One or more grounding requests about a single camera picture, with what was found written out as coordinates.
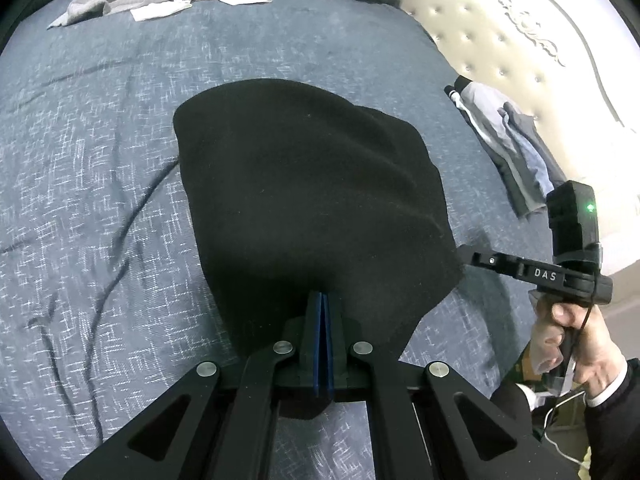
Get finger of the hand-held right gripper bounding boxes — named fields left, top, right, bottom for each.
left=457, top=244, right=526, bottom=279

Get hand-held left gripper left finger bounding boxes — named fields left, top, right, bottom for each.
left=62, top=290, right=323, bottom=480

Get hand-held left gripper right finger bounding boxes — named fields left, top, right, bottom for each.
left=322, top=292, right=581, bottom=480

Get black pants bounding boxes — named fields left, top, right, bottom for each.
left=172, top=78, right=463, bottom=361

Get person's right forearm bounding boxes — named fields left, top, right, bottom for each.
left=582, top=357, right=640, bottom=480

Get person's right hand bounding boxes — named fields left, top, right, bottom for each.
left=529, top=292, right=626, bottom=401

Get folded grey garment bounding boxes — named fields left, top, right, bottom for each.
left=497, top=102, right=566, bottom=218

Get person's dark clothing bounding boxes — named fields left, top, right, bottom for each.
left=489, top=380, right=548, bottom=441

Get folded lavender garment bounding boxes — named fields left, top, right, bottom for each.
left=460, top=82, right=506, bottom=131

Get black white-striped folded garment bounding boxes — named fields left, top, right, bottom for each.
left=444, top=74, right=501, bottom=151

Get cream tufted headboard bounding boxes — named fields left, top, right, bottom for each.
left=395, top=0, right=640, bottom=281

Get blue patterned bedspread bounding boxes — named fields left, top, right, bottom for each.
left=0, top=0, right=551, bottom=480

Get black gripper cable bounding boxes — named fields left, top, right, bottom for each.
left=562, top=242, right=603, bottom=391

